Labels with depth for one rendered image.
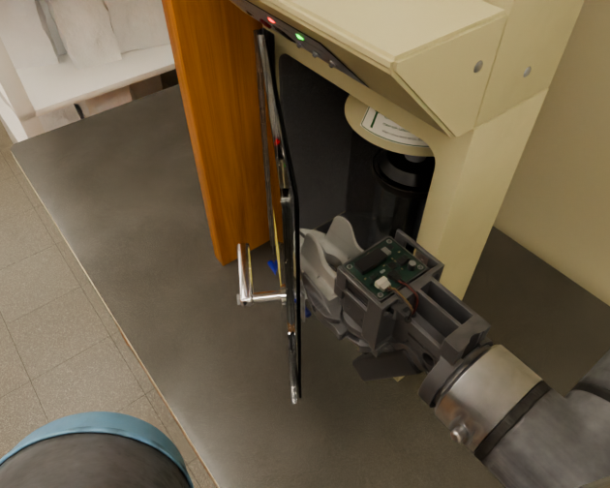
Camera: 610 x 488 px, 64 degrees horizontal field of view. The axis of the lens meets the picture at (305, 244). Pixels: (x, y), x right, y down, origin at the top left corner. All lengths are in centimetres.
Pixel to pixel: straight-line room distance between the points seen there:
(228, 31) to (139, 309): 49
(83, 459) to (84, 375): 175
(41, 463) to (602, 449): 32
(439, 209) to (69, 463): 39
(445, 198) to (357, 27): 22
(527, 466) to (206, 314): 62
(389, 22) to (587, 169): 63
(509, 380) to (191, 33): 53
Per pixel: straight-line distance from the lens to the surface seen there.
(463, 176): 49
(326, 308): 44
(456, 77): 39
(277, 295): 56
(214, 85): 72
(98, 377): 200
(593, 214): 98
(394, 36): 35
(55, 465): 27
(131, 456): 28
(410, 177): 64
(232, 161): 80
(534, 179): 100
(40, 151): 134
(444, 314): 38
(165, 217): 105
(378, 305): 37
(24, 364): 215
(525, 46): 45
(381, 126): 57
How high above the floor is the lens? 166
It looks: 48 degrees down
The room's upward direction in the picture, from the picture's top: straight up
